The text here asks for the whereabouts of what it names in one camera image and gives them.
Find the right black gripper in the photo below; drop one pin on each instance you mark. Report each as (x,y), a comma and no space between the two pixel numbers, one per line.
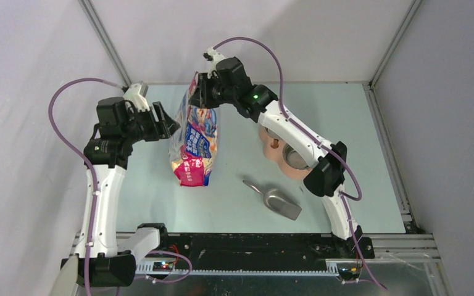
(200,98)

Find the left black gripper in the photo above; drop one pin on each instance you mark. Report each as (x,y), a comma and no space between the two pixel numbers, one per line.
(166,127)

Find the colourful pet food bag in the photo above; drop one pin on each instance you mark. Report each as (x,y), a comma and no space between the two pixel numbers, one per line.
(194,146)

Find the metal food scoop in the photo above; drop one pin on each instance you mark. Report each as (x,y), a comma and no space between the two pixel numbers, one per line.
(277,201)

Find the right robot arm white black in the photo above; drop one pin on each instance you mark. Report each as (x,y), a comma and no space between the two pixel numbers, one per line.
(298,151)

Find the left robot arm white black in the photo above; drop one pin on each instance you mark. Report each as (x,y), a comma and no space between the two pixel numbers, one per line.
(106,192)

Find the pink double pet feeder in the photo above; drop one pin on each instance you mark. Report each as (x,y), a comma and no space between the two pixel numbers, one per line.
(272,150)

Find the far steel bowl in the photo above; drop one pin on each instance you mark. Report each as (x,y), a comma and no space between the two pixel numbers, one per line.
(270,133)

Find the steel bowl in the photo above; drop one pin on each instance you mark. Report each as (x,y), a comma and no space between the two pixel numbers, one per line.
(293,159)
(270,133)

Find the near steel bowl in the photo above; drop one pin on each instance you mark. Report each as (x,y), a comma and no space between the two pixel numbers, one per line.
(293,159)

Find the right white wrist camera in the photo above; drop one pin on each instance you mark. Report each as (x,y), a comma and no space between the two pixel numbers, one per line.
(214,57)

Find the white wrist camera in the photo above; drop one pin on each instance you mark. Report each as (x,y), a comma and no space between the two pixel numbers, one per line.
(214,57)
(136,93)

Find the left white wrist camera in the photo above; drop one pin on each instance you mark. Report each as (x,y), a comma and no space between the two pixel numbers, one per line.
(136,93)

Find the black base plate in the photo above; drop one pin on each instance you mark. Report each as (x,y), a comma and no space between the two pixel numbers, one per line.
(258,252)

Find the aluminium frame rail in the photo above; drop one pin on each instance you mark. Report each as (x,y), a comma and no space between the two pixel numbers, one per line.
(387,248)

